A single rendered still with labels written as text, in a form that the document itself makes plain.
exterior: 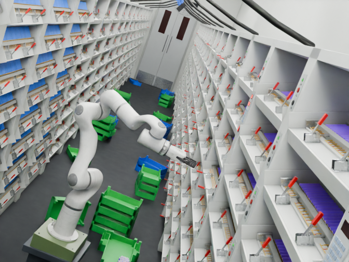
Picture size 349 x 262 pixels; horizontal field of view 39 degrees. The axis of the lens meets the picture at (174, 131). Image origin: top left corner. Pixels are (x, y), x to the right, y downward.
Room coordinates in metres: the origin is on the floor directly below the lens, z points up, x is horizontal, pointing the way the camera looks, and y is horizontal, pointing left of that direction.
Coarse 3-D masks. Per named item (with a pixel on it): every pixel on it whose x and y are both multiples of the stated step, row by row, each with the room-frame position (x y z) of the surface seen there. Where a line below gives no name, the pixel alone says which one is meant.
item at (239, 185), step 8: (224, 168) 2.23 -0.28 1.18; (232, 168) 2.23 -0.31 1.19; (240, 168) 2.24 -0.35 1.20; (248, 168) 2.24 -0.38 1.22; (224, 176) 2.20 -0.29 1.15; (232, 176) 2.20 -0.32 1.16; (240, 176) 2.17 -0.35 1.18; (248, 176) 2.15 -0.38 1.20; (224, 184) 2.19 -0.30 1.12; (232, 184) 2.05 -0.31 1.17; (240, 184) 2.09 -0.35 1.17; (248, 184) 2.03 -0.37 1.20; (232, 192) 1.99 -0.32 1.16; (240, 192) 1.99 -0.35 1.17; (248, 192) 1.79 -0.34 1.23; (232, 200) 1.89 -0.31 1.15; (240, 200) 1.90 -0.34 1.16; (248, 200) 1.86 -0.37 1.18; (232, 208) 1.83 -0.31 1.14; (240, 208) 1.78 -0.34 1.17; (232, 216) 1.82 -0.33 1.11; (240, 216) 1.63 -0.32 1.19
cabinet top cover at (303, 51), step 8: (240, 32) 3.66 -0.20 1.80; (256, 40) 2.82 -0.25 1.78; (264, 40) 2.56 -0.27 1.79; (272, 40) 2.36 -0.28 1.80; (280, 40) 2.17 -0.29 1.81; (280, 48) 2.11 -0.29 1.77; (288, 48) 1.97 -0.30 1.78; (296, 48) 1.84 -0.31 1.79; (304, 48) 1.73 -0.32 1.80; (312, 48) 1.64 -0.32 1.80; (304, 56) 1.76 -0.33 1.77
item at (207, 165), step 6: (204, 162) 2.93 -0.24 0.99; (210, 162) 2.93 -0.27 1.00; (216, 162) 2.94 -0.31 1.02; (204, 168) 2.93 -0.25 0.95; (210, 168) 2.93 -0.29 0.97; (216, 168) 2.92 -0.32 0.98; (204, 174) 2.82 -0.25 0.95; (204, 180) 2.75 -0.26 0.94; (210, 180) 2.70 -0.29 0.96; (210, 186) 2.61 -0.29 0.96
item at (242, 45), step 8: (240, 40) 3.63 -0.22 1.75; (248, 40) 3.64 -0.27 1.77; (240, 48) 3.64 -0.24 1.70; (232, 56) 3.63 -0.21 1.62; (240, 56) 3.64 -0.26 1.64; (224, 80) 3.63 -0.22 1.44; (232, 80) 3.64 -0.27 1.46; (216, 104) 3.64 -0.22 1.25; (208, 120) 3.63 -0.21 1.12; (208, 128) 3.64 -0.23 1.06; (184, 176) 3.72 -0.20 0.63; (168, 224) 3.63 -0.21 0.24; (160, 240) 3.68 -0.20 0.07; (160, 248) 3.63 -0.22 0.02
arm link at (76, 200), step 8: (88, 168) 2.71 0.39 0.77; (96, 176) 2.69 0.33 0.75; (96, 184) 2.69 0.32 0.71; (72, 192) 2.68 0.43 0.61; (80, 192) 2.69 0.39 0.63; (88, 192) 2.70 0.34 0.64; (72, 200) 2.63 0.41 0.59; (80, 200) 2.65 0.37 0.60; (72, 208) 2.63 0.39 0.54; (80, 208) 2.65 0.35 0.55
